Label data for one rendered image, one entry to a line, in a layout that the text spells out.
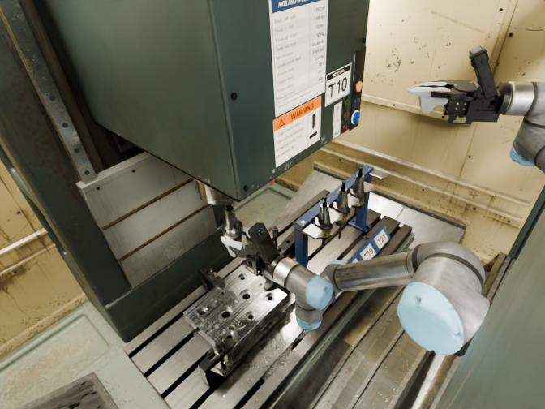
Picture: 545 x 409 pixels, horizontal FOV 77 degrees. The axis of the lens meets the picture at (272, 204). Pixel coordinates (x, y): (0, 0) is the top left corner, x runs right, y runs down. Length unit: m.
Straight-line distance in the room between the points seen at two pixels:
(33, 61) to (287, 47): 0.68
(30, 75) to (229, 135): 0.67
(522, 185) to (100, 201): 1.58
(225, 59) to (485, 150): 1.28
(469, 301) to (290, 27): 0.56
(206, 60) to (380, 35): 1.18
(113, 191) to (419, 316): 1.00
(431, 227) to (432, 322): 1.22
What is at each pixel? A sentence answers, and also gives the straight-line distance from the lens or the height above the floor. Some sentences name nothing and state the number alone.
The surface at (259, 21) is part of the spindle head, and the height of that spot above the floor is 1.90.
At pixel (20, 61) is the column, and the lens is 1.15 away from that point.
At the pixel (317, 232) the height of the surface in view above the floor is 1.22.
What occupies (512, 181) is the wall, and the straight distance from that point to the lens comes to 1.69.
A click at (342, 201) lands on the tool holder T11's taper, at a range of 1.23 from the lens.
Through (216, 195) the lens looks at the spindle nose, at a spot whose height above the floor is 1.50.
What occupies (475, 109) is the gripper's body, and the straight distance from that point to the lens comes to 0.94.
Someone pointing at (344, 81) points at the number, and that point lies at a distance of 0.86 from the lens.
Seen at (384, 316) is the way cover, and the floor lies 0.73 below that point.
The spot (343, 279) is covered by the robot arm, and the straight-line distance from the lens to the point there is 0.98.
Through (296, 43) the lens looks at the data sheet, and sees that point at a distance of 0.69.
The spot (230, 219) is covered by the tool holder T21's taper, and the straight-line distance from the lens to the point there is 0.99.
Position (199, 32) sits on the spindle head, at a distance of 0.58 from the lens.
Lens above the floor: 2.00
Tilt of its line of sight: 38 degrees down
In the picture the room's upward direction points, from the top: 4 degrees counter-clockwise
